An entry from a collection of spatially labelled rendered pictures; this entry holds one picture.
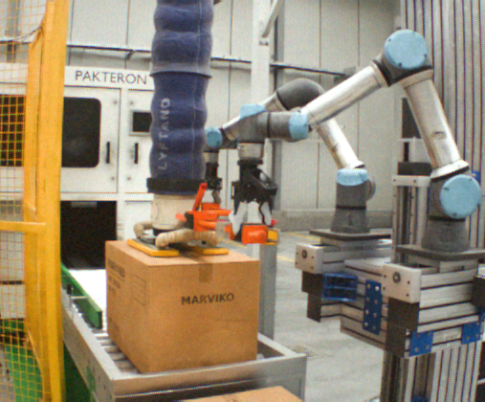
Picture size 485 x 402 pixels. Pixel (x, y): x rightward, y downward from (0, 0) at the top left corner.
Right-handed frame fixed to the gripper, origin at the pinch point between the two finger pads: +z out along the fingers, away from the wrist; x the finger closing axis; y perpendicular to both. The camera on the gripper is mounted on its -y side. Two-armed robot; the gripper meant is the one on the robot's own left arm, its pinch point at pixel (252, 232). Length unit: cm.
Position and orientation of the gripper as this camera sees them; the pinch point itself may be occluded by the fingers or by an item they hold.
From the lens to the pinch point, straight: 158.0
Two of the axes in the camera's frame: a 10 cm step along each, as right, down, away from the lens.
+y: -4.5, -0.6, 8.9
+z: -0.3, 10.0, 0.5
